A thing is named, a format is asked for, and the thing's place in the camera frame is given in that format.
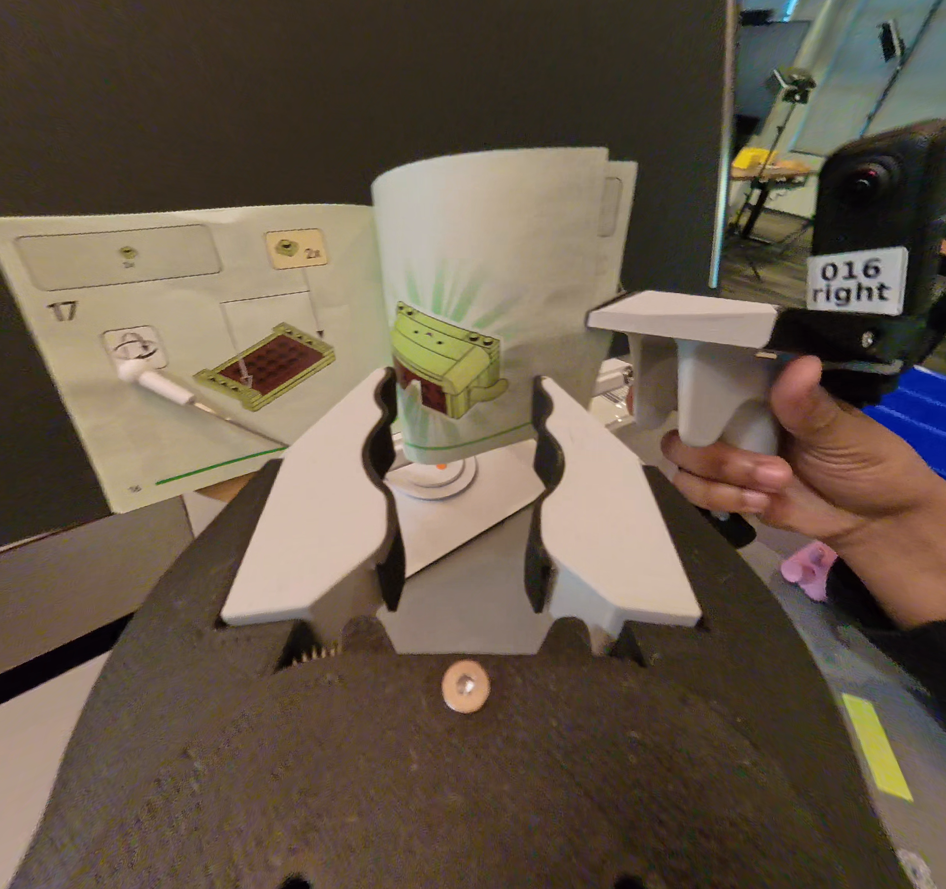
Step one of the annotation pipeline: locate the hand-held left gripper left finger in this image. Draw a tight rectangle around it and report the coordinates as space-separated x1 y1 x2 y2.
220 366 407 627

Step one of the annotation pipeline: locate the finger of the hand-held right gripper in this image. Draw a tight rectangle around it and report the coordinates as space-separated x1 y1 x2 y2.
586 292 783 351

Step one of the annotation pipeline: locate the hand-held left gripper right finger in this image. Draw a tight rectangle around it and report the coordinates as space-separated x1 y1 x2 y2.
525 375 703 631

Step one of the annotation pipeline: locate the white book stand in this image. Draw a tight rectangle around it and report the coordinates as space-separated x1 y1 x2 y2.
114 357 638 576

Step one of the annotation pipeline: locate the building instruction booklet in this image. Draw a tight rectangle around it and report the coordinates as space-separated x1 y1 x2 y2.
0 146 640 513

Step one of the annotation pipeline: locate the person's right forearm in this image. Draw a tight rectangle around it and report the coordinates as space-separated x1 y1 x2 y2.
826 560 946 727

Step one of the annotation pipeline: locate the person's right hand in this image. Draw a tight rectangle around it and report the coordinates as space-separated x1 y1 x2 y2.
661 356 946 627

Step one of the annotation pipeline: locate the blue storage box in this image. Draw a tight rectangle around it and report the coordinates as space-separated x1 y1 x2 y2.
863 364 946 480

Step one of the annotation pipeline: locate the background wooden table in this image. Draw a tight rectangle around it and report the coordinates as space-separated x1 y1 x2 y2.
728 161 814 240

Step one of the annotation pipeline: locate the pink brick planter figure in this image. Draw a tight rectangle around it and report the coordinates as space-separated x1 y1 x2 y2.
781 540 840 602

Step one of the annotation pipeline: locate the long lime flat tile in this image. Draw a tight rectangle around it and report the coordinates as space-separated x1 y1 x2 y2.
841 693 915 801

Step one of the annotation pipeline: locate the black backdrop board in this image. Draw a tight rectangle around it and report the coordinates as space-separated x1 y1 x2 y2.
0 0 736 546

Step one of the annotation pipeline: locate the camera tripod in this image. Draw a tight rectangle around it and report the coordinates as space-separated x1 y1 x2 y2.
746 67 817 280

